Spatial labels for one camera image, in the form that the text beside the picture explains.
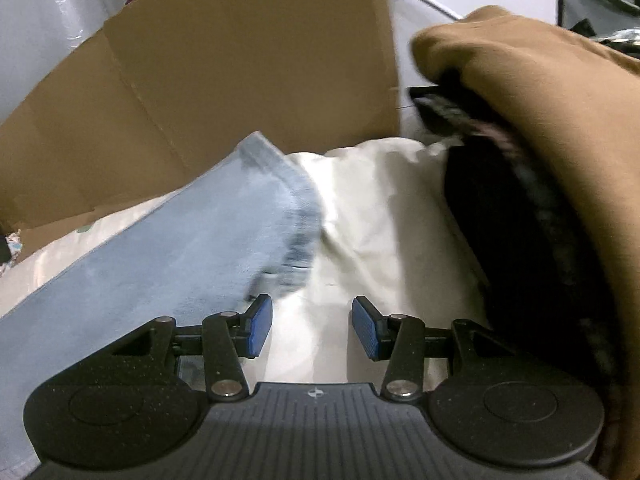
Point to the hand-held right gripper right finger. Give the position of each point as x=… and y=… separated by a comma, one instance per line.
x=365, y=330

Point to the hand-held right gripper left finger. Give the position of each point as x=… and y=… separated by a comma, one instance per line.
x=260, y=325

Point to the light blue denim pants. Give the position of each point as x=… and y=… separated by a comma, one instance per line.
x=175, y=270

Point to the cream bear print bed sheet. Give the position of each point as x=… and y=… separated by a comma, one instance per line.
x=375, y=235

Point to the folded dark patterned garment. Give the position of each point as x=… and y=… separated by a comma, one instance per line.
x=500, y=220

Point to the white blue patterned cloth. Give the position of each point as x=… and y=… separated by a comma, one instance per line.
x=14, y=252

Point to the flattened cardboard sheet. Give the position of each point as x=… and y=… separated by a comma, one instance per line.
x=225, y=60

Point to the folded brown garment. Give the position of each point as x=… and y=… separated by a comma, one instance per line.
x=575, y=135

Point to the grey wrapped mattress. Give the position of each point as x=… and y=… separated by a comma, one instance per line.
x=50, y=20

